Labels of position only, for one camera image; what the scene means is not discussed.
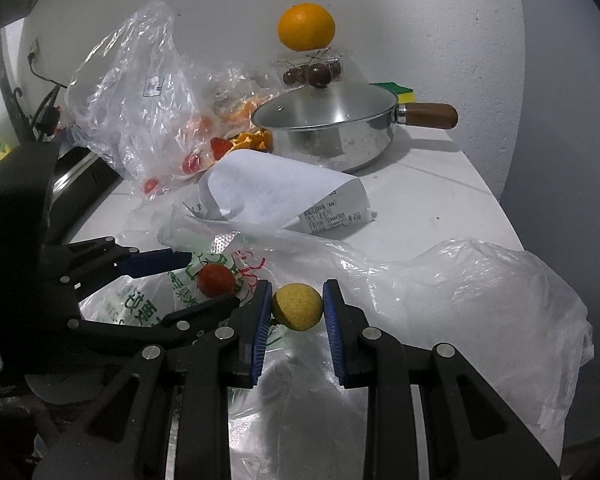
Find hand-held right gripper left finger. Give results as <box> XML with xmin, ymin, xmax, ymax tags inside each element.
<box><xmin>39</xmin><ymin>280</ymin><xmax>274</xmax><ymax>480</ymax></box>

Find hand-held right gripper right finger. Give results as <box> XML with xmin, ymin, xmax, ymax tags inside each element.
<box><xmin>322</xmin><ymin>280</ymin><xmax>562</xmax><ymax>480</ymax></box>

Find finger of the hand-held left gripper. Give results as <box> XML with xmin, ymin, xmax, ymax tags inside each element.
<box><xmin>41</xmin><ymin>235</ymin><xmax>194</xmax><ymax>289</ymax></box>
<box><xmin>67</xmin><ymin>293</ymin><xmax>241</xmax><ymax>349</ymax></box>

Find yellow-brown longan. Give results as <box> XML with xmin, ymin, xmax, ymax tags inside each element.
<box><xmin>271</xmin><ymin>283</ymin><xmax>325</xmax><ymax>332</ymax></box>

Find silver induction cooker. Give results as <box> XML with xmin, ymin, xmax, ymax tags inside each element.
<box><xmin>50</xmin><ymin>146</ymin><xmax>123</xmax><ymax>201</ymax></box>

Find white paper receipt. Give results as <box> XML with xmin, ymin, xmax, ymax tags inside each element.
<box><xmin>182</xmin><ymin>149</ymin><xmax>376</xmax><ymax>236</ymax></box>

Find orange peel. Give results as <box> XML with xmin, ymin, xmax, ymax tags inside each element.
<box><xmin>227</xmin><ymin>127</ymin><xmax>273</xmax><ymax>153</ymax></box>

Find dark vertical pipe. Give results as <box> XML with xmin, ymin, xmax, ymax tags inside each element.
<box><xmin>0</xmin><ymin>25</ymin><xmax>37</xmax><ymax>147</ymax></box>

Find clear plastic bag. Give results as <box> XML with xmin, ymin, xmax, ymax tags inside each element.
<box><xmin>64</xmin><ymin>0</ymin><xmax>286</xmax><ymax>201</ymax></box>

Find steel pot lid wooden knob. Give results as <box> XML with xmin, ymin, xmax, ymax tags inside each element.
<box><xmin>250</xmin><ymin>63</ymin><xmax>398</xmax><ymax>131</ymax></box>

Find green yellow sponge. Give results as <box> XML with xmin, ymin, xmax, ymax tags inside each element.
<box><xmin>370</xmin><ymin>80</ymin><xmax>415</xmax><ymax>103</ymax></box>

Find clear box of brown nuts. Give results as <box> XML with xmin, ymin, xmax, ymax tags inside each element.
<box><xmin>272</xmin><ymin>52</ymin><xmax>346</xmax><ymax>86</ymax></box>

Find large orange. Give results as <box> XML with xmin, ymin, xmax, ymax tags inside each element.
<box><xmin>278</xmin><ymin>3</ymin><xmax>336</xmax><ymax>52</ymax></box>

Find steel pot with wooden handle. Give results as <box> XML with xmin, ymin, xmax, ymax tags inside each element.
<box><xmin>252</xmin><ymin>101</ymin><xmax>459</xmax><ymax>173</ymax></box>

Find black cooker power cable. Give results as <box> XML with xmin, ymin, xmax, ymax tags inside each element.
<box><xmin>27</xmin><ymin>51</ymin><xmax>70</xmax><ymax>90</ymax></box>

